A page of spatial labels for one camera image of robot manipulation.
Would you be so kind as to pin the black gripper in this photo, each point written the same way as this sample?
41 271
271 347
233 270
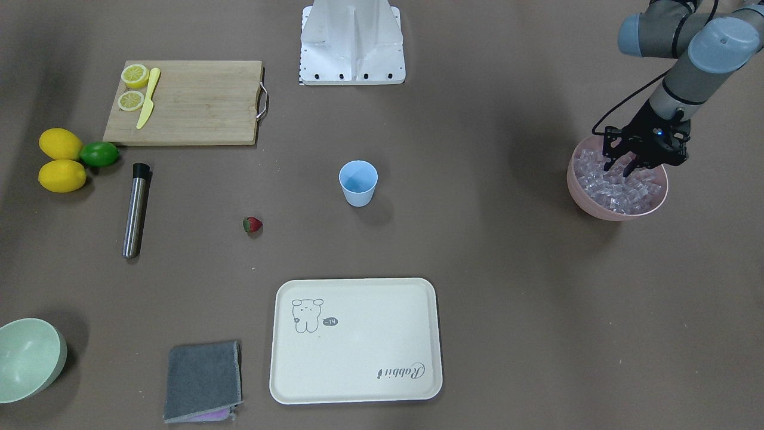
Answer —
641 126

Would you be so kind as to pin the clear ice cubes pile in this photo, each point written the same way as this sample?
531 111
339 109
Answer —
638 194

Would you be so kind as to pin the red strawberry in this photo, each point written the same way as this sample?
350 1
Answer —
252 225

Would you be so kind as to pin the steel muddler with black tip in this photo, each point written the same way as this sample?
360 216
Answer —
141 174

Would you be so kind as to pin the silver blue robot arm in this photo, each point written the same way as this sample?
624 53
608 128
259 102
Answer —
707 48

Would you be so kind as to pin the light blue plastic cup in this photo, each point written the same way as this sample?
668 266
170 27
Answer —
358 180

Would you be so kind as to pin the pink bowl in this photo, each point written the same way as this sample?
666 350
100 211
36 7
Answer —
586 204

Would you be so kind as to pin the cream rectangular tray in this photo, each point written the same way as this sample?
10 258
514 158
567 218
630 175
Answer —
355 340

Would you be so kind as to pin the wooden cutting board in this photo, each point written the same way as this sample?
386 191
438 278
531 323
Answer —
197 102

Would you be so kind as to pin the grey folded cloth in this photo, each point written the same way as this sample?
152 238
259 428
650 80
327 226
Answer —
203 383

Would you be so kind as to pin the yellow plastic knife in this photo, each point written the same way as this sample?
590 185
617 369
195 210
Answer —
148 105

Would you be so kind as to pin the lemon half far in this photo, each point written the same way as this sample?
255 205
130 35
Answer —
135 76

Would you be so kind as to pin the lemon half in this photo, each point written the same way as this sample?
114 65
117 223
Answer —
130 101
135 76

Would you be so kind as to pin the lemon half near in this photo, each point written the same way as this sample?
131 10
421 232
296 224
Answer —
130 101

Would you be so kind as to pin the green lime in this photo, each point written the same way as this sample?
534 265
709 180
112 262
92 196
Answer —
99 154

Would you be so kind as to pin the whole yellow lemon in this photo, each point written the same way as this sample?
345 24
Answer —
58 143

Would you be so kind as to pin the light green bowl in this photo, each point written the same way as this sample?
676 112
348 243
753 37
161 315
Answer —
33 354

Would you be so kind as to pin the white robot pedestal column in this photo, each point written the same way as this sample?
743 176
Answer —
351 43

